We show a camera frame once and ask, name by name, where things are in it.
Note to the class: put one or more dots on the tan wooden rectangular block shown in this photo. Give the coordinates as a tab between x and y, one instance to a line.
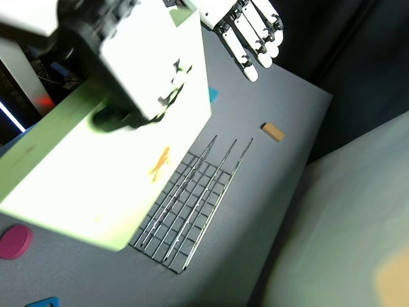
273	131

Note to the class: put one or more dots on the magenta round disc block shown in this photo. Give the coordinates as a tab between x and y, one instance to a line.
14	242

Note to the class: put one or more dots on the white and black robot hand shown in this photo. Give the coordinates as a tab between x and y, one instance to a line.
137	70
211	12

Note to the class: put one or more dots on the grey table cloth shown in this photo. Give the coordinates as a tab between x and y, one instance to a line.
255	192

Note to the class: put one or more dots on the bright light strip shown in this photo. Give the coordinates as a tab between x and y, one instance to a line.
12	119

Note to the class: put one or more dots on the blue block with round holes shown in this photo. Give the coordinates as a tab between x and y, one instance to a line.
44	300

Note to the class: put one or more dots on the white post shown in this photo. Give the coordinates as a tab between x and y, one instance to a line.
19	73

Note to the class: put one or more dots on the teal blue toy block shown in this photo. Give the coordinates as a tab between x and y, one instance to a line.
213	95

